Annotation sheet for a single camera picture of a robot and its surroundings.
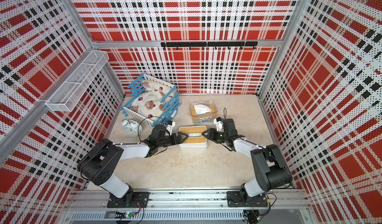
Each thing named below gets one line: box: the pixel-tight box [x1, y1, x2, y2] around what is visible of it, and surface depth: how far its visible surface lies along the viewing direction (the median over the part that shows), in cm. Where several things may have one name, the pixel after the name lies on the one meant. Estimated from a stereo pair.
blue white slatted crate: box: [120, 73, 182, 127], surface depth 106 cm
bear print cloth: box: [130, 80, 175, 121], surface depth 106 cm
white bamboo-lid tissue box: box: [178, 125, 208, 151], surface depth 90 cm
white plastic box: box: [178, 139, 209, 151], surface depth 91 cm
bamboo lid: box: [189, 104, 218, 120], surface depth 101 cm
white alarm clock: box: [121, 118, 143, 137], surface depth 92 cm
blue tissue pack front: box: [193, 104, 212, 115], surface depth 103 cm
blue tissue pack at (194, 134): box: [188, 132, 202, 137], surface depth 92 cm
